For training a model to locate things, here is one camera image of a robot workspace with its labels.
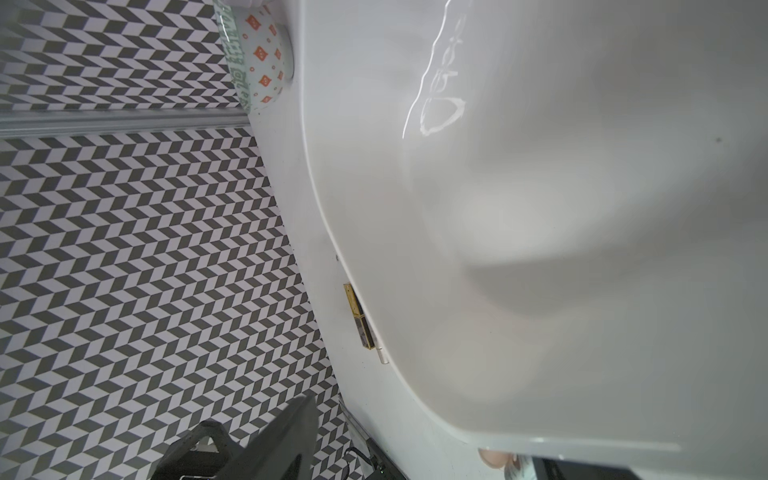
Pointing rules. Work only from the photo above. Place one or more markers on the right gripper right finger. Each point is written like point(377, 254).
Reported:
point(549, 469)

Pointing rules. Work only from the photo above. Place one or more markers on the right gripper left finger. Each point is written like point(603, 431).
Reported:
point(284, 449)

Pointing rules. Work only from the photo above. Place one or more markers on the white storage box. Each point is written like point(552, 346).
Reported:
point(555, 216)

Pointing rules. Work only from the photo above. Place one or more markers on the orange lip gloss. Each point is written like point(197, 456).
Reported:
point(499, 460)

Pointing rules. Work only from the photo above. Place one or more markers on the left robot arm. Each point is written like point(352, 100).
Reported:
point(198, 454)

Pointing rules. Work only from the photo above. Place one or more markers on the gold black lipstick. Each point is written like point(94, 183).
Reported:
point(362, 325)

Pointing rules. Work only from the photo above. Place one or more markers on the green patterned bowl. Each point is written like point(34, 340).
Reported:
point(257, 49)

